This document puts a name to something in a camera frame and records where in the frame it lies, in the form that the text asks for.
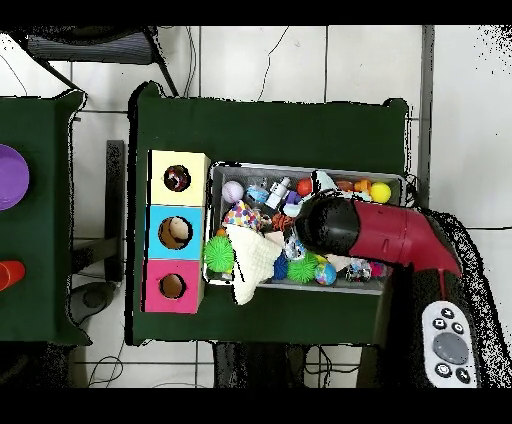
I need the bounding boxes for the colourful polka dot cloth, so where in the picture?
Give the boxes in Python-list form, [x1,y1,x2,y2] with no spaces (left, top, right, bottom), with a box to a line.
[164,165,191,192]
[221,199,261,233]

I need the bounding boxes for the pale yellow waffle cloth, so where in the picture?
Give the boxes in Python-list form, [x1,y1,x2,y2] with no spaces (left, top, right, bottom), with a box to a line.
[223,223,284,306]

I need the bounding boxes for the shallow mesh bin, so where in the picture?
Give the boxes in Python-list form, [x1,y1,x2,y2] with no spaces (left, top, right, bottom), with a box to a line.
[202,160,405,296]

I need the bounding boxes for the wooden box with three holes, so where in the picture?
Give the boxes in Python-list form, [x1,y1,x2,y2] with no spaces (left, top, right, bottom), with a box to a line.
[141,149,212,314]

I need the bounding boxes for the silver plastic toy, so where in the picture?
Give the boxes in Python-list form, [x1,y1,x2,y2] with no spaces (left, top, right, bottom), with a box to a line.
[264,176,292,210]

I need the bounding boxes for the white baseball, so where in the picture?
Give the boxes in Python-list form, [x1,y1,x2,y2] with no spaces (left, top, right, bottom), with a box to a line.
[222,180,245,204]

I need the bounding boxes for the green spiky rubber ball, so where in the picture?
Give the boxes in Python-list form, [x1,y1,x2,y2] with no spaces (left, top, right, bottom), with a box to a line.
[286,253,319,284]
[202,235,235,274]

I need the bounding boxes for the blue spiky ball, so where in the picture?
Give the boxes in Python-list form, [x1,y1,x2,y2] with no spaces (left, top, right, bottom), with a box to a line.
[272,253,290,281]

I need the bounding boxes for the dark green table cloth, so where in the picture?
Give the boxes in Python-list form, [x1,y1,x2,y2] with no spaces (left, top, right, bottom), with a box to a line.
[126,80,411,356]
[0,89,91,347]

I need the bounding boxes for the globe print ball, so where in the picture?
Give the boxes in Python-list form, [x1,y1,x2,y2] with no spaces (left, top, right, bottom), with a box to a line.
[314,261,338,286]

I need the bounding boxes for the yellow ball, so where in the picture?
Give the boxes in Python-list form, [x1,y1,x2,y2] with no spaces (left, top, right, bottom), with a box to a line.
[368,182,392,205]

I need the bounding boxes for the grey rounded base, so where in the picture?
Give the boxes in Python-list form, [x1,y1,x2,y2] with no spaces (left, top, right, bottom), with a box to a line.
[68,280,118,326]

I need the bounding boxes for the black chair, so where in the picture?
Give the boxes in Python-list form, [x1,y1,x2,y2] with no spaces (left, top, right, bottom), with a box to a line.
[15,25,179,97]

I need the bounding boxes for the purple bowl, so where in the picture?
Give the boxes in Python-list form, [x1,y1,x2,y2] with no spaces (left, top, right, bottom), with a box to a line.
[0,143,31,212]

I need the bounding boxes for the orange cup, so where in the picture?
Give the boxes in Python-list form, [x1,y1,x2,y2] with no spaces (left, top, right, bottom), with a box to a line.
[0,260,26,292]

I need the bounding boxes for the black post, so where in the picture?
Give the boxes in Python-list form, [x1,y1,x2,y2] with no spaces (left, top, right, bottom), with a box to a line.
[104,139,126,283]

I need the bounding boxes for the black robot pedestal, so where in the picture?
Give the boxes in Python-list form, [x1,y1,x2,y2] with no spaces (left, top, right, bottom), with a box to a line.
[211,341,309,388]

